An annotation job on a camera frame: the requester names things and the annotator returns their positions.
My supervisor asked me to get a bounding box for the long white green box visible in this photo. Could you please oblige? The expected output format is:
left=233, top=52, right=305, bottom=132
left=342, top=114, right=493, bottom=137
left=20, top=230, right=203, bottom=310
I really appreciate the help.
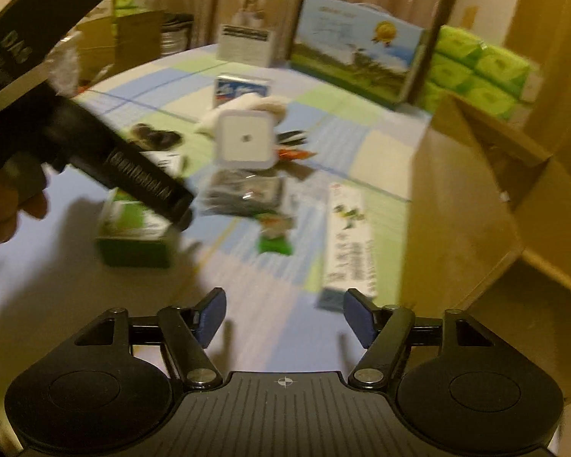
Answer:
left=317, top=183, right=377, bottom=312

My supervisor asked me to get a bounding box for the green white small box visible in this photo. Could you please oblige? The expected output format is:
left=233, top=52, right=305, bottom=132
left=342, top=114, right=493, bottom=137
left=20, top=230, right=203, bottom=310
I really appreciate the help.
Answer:
left=94, top=189, right=180, bottom=268

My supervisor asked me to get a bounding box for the green packet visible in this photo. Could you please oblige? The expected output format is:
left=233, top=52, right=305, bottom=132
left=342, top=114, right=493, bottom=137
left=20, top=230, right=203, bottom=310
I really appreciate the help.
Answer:
left=255, top=214, right=293, bottom=256

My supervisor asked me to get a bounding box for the black items plastic bag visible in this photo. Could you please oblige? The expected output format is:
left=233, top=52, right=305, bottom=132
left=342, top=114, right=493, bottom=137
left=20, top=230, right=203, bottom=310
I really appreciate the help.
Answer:
left=201, top=169, right=284, bottom=217

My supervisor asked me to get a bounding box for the dark velvet scrunchie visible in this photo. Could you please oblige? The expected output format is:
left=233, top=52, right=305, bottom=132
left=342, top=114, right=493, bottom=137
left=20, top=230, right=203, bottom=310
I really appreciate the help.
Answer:
left=128, top=123, right=183, bottom=152

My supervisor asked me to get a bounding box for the white square night light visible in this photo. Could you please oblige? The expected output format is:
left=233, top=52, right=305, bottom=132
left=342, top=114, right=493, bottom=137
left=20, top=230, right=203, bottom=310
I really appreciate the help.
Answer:
left=214, top=110, right=277, bottom=170

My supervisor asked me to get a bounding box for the red orange snack packet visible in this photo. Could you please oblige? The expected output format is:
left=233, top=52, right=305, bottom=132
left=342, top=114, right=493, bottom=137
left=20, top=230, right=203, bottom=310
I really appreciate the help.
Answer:
left=277, top=147, right=316, bottom=162

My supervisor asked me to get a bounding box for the white knit sock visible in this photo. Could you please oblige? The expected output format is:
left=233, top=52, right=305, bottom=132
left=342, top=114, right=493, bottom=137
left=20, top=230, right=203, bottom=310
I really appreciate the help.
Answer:
left=195, top=93, right=289, bottom=138

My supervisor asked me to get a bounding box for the blue white card pack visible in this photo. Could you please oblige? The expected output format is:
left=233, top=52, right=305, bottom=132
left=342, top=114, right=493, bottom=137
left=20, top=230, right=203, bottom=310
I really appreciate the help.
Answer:
left=213, top=74, right=272, bottom=107

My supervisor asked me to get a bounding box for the black comb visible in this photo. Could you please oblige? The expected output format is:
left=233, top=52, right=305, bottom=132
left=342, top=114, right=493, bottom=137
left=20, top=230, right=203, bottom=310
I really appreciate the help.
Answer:
left=276, top=130, right=307, bottom=145

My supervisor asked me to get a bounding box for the person's left hand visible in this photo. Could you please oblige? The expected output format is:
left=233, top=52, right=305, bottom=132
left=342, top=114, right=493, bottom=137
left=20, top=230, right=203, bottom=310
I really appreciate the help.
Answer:
left=0, top=152, right=50, bottom=265

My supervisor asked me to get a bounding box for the crumpled white plastic bag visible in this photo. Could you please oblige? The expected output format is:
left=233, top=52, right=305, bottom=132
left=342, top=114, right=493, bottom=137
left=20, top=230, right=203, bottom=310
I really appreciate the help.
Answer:
left=45, top=30, right=82, bottom=97

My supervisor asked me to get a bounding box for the brown cardboard boxes stack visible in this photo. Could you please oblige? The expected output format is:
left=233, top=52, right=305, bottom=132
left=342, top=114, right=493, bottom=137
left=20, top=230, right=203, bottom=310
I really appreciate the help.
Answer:
left=75, top=0, right=164, bottom=84

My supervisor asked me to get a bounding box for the open cardboard box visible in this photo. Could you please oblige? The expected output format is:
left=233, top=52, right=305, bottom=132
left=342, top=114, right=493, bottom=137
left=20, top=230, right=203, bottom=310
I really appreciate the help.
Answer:
left=400, top=95, right=571, bottom=402

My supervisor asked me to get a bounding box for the checked bed sheet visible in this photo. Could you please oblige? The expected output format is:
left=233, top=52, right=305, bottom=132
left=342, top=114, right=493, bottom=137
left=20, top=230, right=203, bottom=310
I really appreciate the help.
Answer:
left=0, top=48, right=429, bottom=393

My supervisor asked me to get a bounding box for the white beige product box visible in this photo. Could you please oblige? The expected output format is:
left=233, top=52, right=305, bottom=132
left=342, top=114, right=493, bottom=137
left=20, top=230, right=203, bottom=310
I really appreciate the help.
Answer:
left=215, top=0, right=289, bottom=67

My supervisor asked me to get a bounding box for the green tissue pack stack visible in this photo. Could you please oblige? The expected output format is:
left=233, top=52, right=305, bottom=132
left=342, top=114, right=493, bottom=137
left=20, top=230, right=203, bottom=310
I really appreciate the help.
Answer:
left=416, top=26, right=544, bottom=128

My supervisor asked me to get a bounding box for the blue milk carton case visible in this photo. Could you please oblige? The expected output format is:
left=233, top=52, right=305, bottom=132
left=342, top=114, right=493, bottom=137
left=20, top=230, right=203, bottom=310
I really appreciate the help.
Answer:
left=290, top=0, right=427, bottom=107

